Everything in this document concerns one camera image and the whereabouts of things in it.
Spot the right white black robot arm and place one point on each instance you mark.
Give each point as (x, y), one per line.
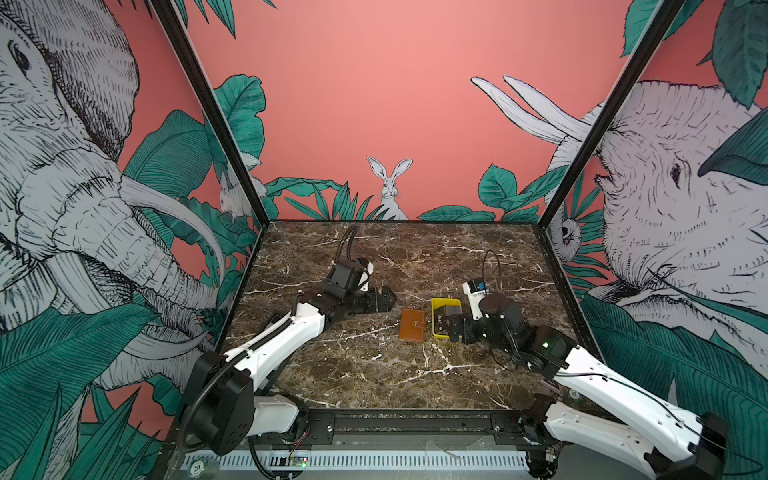
(645, 432)

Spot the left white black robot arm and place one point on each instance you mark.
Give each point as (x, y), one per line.
(227, 397)

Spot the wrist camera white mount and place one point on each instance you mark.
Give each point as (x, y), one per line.
(475, 290)
(368, 268)

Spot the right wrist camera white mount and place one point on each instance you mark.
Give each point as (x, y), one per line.
(475, 290)

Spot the black front mounting rail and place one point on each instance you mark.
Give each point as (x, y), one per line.
(408, 426)

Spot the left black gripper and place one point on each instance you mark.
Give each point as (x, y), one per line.
(374, 305)

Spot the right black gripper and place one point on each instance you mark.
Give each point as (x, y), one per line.
(457, 329)

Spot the white slotted cable duct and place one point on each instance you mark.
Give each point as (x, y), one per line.
(416, 460)

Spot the brown leather card holder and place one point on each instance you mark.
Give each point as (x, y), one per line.
(412, 326)

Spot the dark credit card stack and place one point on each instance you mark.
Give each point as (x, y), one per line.
(443, 317)

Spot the yellow plastic card tray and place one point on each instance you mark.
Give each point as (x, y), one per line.
(437, 302)

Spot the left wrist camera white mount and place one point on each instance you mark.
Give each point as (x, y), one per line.
(368, 268)

